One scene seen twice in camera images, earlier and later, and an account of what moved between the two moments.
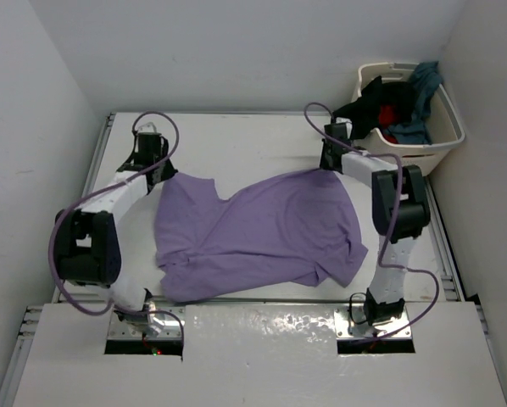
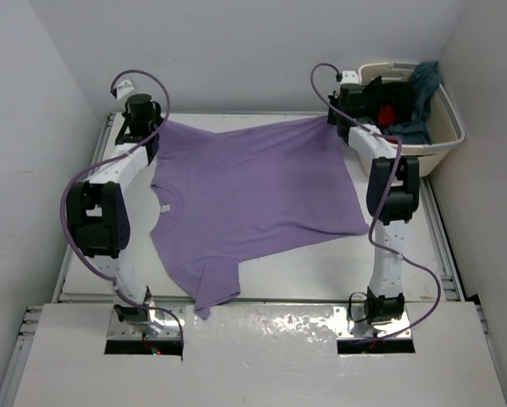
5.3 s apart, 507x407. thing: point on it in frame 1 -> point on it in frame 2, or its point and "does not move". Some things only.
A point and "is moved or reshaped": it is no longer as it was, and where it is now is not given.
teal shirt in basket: [426, 78] does not move
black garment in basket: [363, 114] does not move
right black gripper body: [325, 161] -> [334, 116]
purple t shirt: [295, 228] is moved or reshaped
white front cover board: [257, 357] does not move
